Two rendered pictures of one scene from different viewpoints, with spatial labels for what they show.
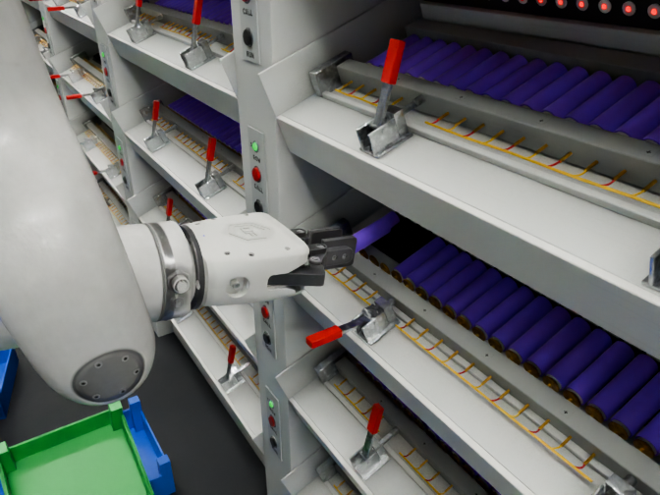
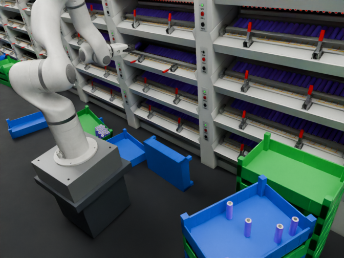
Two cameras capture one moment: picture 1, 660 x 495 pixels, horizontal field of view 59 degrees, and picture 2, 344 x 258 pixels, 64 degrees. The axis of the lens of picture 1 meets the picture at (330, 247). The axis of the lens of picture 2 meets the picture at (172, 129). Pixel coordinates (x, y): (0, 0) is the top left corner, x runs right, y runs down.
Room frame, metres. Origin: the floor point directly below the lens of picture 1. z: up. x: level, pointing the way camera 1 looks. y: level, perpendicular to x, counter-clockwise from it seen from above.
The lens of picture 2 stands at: (-1.11, 0.10, 1.11)
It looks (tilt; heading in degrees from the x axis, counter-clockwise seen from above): 34 degrees down; 350
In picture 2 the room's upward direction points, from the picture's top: 6 degrees counter-clockwise
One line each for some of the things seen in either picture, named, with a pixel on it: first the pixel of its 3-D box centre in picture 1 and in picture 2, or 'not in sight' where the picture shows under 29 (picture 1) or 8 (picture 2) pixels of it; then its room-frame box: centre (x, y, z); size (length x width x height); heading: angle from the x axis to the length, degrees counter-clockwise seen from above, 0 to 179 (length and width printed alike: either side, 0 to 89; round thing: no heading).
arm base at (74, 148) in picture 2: not in sight; (69, 135); (-0.07, 0.35, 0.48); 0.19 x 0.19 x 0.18
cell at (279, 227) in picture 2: not in sight; (278, 233); (-0.71, -0.23, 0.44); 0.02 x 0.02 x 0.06
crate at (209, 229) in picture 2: not in sight; (245, 226); (-0.67, -0.15, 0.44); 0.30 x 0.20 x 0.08; 104
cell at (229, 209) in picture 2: not in sight; (229, 210); (-0.60, -0.14, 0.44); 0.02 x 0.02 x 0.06
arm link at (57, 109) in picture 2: not in sight; (42, 90); (-0.06, 0.39, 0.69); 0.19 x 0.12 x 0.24; 71
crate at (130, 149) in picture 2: not in sight; (124, 148); (0.36, 0.16, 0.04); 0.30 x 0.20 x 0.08; 25
